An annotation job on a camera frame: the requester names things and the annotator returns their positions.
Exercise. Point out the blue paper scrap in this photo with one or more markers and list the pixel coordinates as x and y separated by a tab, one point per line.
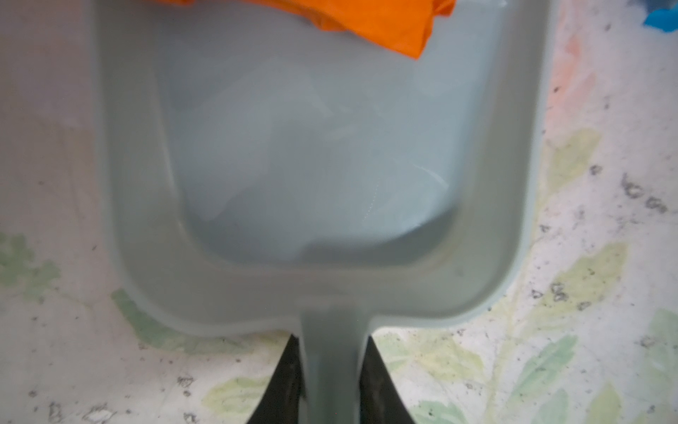
663	19

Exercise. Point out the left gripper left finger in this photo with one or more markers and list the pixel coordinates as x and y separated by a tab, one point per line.
280	401

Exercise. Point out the orange paper scrap right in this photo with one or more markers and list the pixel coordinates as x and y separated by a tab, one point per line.
402	26

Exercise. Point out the grey-blue dustpan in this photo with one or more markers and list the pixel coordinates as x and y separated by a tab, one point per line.
258	174

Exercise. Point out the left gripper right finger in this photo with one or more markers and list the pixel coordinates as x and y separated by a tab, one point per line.
380	402

